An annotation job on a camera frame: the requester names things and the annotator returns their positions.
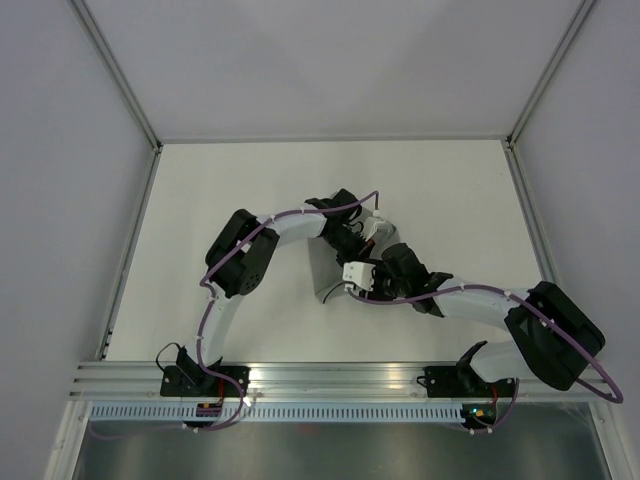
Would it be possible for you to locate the right aluminium frame post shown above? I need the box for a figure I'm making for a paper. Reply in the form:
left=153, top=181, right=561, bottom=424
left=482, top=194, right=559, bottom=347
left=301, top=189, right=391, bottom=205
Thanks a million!
left=504, top=0, right=601, bottom=146

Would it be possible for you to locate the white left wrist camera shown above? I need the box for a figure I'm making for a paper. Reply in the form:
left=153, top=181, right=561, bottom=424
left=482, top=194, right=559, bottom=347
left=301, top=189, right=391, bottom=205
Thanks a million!
left=362, top=209, right=396, bottom=247

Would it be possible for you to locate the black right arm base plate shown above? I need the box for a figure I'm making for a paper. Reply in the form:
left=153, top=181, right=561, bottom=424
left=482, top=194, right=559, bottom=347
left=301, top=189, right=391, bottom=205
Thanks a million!
left=416, top=365, right=515, bottom=400

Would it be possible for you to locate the left aluminium frame post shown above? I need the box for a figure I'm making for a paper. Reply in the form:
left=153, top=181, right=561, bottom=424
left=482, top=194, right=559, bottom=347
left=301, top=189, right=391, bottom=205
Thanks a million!
left=67, top=0, right=162, bottom=151

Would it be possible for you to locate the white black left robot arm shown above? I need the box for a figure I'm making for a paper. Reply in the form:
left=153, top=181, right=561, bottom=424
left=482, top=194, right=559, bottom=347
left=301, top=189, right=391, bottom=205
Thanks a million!
left=176, top=189, right=379, bottom=396

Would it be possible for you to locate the grey cloth napkin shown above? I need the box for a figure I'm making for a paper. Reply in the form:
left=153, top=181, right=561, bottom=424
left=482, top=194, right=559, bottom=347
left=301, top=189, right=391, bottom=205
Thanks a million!
left=308, top=205, right=396, bottom=303

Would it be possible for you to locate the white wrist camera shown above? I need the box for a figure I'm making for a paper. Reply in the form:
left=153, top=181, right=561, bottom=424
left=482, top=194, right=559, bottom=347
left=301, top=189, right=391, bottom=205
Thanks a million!
left=342, top=261, right=375, bottom=292
left=362, top=209, right=396, bottom=247

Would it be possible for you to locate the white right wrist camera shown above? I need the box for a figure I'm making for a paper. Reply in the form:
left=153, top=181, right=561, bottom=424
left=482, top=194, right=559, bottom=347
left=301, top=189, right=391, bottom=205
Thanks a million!
left=342, top=261, right=375, bottom=292

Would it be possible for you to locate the aluminium frame post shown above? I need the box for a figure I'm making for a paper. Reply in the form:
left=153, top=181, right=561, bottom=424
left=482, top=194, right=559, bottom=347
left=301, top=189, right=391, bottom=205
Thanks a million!
left=504, top=0, right=601, bottom=146
left=67, top=0, right=162, bottom=151

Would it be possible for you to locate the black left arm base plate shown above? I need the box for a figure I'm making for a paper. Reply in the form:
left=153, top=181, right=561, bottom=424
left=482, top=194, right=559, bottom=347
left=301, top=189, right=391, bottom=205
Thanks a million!
left=155, top=342, right=251, bottom=398

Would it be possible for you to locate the aluminium mounting rail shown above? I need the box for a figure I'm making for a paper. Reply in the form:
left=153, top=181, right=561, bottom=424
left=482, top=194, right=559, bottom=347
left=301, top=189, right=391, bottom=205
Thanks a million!
left=68, top=360, right=615, bottom=402

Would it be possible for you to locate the white slotted cable duct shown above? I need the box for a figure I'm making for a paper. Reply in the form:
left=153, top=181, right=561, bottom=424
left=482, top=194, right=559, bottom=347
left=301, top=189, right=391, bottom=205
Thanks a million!
left=89, top=401, right=463, bottom=424

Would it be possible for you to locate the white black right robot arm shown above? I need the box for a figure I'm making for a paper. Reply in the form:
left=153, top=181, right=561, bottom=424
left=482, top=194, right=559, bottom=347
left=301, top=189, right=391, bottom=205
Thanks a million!
left=369, top=243, right=605, bottom=395

